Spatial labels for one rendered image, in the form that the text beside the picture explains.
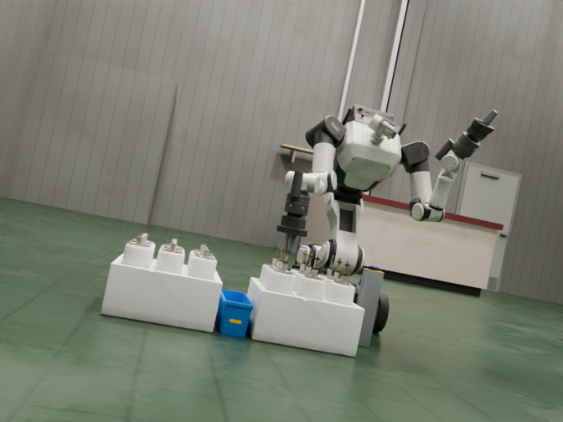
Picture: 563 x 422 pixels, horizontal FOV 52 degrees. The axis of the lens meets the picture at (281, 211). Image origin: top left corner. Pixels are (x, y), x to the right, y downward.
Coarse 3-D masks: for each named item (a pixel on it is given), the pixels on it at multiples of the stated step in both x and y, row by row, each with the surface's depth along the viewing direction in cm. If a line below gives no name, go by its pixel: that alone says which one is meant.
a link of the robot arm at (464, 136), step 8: (480, 120) 234; (472, 128) 234; (480, 128) 230; (488, 128) 233; (464, 136) 236; (472, 136) 235; (480, 136) 235; (464, 144) 236; (472, 144) 235; (472, 152) 238
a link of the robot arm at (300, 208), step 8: (288, 208) 214; (296, 208) 213; (304, 208) 214; (288, 216) 215; (296, 216) 214; (288, 224) 215; (296, 224) 213; (304, 224) 215; (288, 232) 214; (296, 232) 213; (304, 232) 213
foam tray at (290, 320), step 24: (264, 288) 215; (264, 312) 208; (288, 312) 209; (312, 312) 211; (336, 312) 212; (360, 312) 213; (264, 336) 208; (288, 336) 209; (312, 336) 211; (336, 336) 212
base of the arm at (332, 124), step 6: (324, 120) 250; (330, 120) 251; (336, 120) 254; (324, 126) 249; (330, 126) 250; (336, 126) 252; (342, 126) 254; (306, 132) 261; (330, 132) 249; (336, 132) 251; (342, 132) 253; (306, 138) 260; (336, 138) 250; (336, 144) 254
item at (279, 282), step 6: (270, 276) 215; (276, 276) 212; (282, 276) 212; (288, 276) 212; (294, 276) 215; (270, 282) 214; (276, 282) 212; (282, 282) 212; (288, 282) 213; (270, 288) 213; (276, 288) 212; (282, 288) 212; (288, 288) 213; (288, 294) 213
